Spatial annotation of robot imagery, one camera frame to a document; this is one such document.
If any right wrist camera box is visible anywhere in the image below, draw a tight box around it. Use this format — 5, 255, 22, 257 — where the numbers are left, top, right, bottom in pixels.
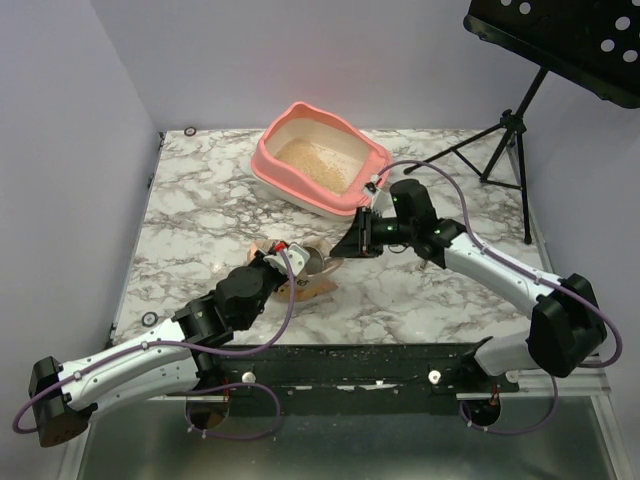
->
363, 174, 389, 215

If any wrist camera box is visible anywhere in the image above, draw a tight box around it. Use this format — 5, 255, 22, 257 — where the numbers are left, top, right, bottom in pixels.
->
265, 241, 311, 277
363, 174, 389, 215

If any pink and white litter box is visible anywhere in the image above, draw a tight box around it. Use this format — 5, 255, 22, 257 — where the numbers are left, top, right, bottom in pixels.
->
250, 102, 391, 220

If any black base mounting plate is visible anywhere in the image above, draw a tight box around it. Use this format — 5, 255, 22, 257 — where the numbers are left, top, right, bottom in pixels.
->
102, 342, 586, 416

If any beige cat litter pile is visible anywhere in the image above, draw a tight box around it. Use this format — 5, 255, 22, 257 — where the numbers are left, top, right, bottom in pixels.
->
275, 139, 349, 195

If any aluminium frame rail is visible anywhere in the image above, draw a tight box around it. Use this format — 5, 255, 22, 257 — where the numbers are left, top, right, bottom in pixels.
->
82, 354, 609, 406

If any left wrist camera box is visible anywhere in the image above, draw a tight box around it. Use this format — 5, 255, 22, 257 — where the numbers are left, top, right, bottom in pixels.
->
265, 241, 311, 277

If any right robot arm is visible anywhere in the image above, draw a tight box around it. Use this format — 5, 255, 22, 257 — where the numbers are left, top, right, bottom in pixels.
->
331, 179, 607, 392

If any metal litter scoop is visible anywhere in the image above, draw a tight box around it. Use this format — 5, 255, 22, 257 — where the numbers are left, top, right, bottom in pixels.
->
305, 246, 340, 276

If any peach cat litter bag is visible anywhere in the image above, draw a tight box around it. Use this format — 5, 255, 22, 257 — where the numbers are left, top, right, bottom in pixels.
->
246, 237, 344, 302

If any black music stand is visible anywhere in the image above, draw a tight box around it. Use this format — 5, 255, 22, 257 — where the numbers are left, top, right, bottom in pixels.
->
403, 0, 640, 246

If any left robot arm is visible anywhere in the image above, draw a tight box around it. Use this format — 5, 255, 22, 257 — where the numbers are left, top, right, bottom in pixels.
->
23, 250, 300, 448

